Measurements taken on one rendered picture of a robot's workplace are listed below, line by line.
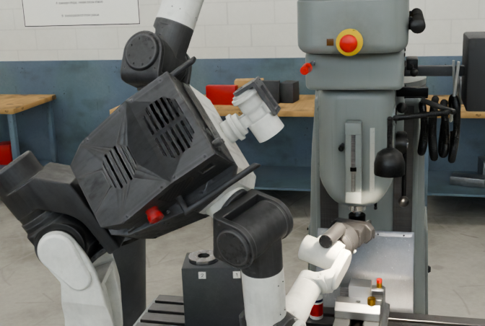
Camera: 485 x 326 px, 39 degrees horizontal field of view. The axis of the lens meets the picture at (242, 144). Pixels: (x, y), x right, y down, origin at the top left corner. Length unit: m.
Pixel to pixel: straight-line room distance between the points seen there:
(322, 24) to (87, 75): 5.28
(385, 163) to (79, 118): 5.48
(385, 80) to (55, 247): 0.86
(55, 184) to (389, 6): 0.83
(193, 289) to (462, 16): 4.42
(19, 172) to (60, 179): 0.09
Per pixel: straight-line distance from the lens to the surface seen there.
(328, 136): 1.78
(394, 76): 1.69
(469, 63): 2.02
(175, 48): 1.52
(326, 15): 1.59
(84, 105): 6.83
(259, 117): 1.45
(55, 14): 6.85
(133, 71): 1.49
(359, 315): 1.94
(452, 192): 5.54
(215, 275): 2.00
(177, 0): 1.54
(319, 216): 2.33
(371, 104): 1.74
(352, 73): 1.70
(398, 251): 2.32
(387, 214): 2.31
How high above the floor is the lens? 1.91
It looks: 14 degrees down
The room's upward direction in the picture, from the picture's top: 2 degrees counter-clockwise
